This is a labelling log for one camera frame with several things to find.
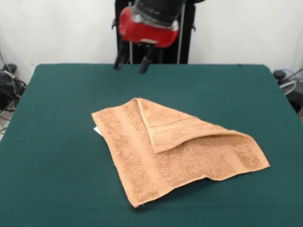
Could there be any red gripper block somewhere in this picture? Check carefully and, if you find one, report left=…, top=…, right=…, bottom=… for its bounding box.
left=114, top=7, right=180, bottom=74

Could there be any dark green table cloth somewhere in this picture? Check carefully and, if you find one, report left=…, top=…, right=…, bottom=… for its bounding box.
left=0, top=62, right=303, bottom=227

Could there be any tan terry towel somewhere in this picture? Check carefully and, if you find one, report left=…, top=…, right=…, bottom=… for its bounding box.
left=91, top=97, right=271, bottom=209

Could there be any black plug adapter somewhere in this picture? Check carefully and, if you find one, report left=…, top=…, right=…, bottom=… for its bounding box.
left=2, top=63, right=18, bottom=73

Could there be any black cable bundle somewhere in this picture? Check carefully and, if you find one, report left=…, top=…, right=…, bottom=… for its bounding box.
left=273, top=68, right=303, bottom=112
left=0, top=47, right=28, bottom=114

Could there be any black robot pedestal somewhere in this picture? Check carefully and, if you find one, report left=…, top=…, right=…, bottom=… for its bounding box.
left=111, top=0, right=197, bottom=64

